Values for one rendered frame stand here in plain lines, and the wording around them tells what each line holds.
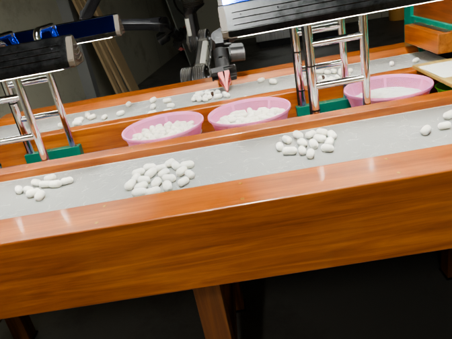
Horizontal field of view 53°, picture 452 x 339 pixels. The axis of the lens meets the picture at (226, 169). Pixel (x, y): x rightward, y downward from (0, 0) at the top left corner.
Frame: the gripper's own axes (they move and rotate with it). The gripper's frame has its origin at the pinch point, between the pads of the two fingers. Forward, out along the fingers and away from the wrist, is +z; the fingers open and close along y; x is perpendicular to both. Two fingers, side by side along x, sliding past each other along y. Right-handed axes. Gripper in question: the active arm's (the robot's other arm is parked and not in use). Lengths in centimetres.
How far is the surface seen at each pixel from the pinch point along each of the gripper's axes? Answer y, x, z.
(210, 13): -11, 436, -499
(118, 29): -32.6, -30.4, -11.7
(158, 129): -24.5, -18.3, 24.1
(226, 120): -1.7, -19.1, 26.4
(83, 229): -33, -61, 73
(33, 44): -42, -67, 27
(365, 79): 40, -36, 33
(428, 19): 81, -4, -10
